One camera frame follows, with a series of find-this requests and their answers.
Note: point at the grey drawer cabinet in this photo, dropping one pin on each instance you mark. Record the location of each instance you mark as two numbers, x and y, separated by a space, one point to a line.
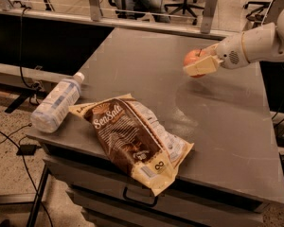
109 198

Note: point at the seated person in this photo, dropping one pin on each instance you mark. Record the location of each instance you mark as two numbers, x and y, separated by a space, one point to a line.
129 9

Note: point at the black office chair right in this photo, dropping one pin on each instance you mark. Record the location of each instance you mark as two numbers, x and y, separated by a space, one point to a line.
256 14

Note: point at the brown chip bag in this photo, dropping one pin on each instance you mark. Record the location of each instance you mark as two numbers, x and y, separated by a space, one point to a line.
134 140

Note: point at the red apple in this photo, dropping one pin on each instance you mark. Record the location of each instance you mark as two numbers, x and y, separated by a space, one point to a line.
191 63

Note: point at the metal railing post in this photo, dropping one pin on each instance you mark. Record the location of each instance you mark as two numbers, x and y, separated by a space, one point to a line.
209 11
95 10

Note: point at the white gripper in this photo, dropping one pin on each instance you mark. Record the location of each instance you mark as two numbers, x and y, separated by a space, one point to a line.
230 51

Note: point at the black drawer handle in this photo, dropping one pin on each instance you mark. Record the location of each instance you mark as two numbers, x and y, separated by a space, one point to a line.
142 197

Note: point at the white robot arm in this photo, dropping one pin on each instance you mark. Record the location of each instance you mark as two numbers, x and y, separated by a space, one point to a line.
263 43

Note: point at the clear plastic water bottle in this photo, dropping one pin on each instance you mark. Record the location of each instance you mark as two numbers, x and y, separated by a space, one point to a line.
49 115

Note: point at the black power adapter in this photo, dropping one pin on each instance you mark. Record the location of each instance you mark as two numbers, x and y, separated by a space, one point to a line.
26 150

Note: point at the metal railing post right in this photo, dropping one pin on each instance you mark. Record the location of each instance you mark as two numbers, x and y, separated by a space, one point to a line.
209 11

